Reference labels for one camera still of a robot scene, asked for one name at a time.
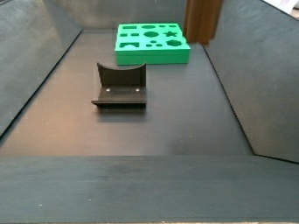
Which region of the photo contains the brown star-shaped block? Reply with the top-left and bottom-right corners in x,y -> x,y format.
183,0 -> 223,45

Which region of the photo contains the green foam shape board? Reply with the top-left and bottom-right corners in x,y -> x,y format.
115,23 -> 191,65

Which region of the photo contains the dark grey curved holder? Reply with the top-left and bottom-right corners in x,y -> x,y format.
91,63 -> 147,107

